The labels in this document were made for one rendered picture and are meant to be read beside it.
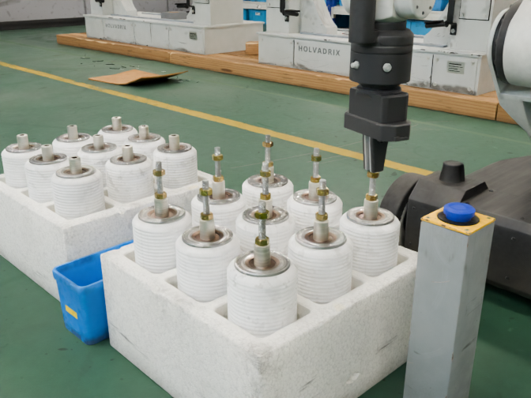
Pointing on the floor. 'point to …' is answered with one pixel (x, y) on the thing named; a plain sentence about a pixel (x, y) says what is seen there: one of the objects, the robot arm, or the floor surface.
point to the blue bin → (84, 296)
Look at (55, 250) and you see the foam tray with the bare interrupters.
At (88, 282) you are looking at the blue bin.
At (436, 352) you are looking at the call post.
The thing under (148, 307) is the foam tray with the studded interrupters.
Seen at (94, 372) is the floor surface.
